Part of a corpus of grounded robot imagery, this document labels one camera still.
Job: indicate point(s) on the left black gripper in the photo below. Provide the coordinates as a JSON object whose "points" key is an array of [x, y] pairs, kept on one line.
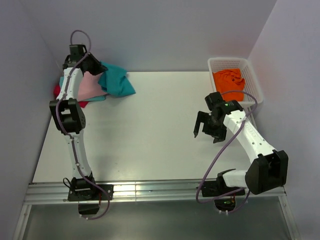
{"points": [[99, 68]]}

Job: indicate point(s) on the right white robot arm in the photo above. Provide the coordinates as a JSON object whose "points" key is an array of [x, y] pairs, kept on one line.
{"points": [[268, 167]]}

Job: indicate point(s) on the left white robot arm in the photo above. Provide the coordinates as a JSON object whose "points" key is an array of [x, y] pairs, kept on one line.
{"points": [[69, 118]]}

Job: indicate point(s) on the white plastic basket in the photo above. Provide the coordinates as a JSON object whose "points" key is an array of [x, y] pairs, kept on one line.
{"points": [[251, 85]]}

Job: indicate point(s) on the aluminium mounting rail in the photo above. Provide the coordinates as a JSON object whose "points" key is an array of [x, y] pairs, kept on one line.
{"points": [[123, 191]]}

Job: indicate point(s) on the orange crumpled t shirt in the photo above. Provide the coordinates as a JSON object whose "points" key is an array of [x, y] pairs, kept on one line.
{"points": [[230, 80]]}

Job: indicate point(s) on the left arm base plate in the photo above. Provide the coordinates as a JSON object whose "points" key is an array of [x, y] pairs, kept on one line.
{"points": [[87, 194]]}

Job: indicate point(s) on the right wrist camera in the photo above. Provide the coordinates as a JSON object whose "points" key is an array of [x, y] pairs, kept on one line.
{"points": [[218, 106]]}

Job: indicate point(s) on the folded red t shirt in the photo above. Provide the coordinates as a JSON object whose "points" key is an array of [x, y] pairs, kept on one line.
{"points": [[57, 90]]}

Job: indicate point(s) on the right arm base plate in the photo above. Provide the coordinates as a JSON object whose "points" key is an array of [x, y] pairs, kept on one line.
{"points": [[215, 188]]}

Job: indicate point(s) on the folded pink t shirt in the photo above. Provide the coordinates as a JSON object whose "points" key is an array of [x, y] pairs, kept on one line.
{"points": [[89, 87]]}

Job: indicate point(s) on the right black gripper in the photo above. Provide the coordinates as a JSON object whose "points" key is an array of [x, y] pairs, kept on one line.
{"points": [[220, 134]]}

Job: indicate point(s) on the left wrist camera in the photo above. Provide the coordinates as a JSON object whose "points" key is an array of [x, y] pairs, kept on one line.
{"points": [[77, 51]]}

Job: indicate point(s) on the folded light teal t shirt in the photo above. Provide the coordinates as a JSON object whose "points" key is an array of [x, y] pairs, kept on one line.
{"points": [[92, 99]]}

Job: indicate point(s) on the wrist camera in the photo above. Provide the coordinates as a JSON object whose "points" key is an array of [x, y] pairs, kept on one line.
{"points": [[77, 51], [218, 106]]}

